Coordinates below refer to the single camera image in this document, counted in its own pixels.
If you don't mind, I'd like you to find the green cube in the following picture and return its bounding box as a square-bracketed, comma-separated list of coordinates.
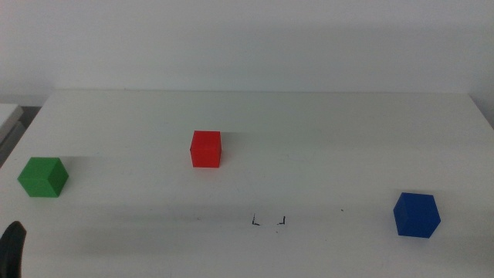
[17, 156, 70, 198]

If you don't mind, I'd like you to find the red cube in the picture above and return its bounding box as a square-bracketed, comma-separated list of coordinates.
[189, 130, 223, 169]

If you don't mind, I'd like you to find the blue cube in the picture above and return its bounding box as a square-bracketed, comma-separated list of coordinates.
[392, 192, 442, 239]

